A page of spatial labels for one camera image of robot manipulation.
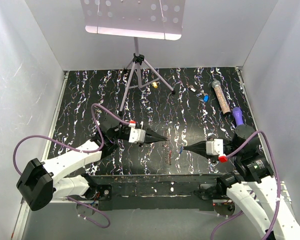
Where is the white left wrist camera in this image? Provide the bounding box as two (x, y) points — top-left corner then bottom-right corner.
(128, 120), (146, 145)

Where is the sprinkles filled tube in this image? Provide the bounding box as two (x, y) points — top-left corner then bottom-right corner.
(211, 80), (231, 115)

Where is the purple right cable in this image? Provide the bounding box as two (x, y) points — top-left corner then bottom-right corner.
(209, 129), (282, 240)

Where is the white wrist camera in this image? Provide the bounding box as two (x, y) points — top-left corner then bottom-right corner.
(205, 138), (228, 164)
(128, 120), (146, 145)

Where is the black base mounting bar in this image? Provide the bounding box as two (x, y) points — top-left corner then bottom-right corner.
(72, 172), (241, 212)

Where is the purple plastic tool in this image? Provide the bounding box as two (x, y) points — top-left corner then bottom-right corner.
(232, 107), (244, 127)

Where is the purple cable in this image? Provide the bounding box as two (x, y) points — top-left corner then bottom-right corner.
(209, 129), (282, 240)
(12, 103), (137, 229)

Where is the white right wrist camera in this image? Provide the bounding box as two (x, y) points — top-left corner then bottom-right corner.
(205, 138), (228, 164)

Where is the chain of metal keyrings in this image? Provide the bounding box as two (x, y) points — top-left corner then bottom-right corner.
(163, 129), (173, 166)

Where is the aluminium frame rail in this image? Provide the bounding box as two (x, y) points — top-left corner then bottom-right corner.
(10, 70), (70, 240)

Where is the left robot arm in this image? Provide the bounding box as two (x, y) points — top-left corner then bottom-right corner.
(16, 115), (168, 211)

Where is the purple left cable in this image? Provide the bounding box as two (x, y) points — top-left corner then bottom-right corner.
(12, 103), (137, 229)

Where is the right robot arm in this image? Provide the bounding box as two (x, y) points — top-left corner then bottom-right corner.
(183, 124), (300, 240)

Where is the yellow key tag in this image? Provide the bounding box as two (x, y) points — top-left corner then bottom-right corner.
(151, 82), (158, 89)

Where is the lilac music stand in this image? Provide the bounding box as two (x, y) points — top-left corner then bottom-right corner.
(80, 0), (186, 115)

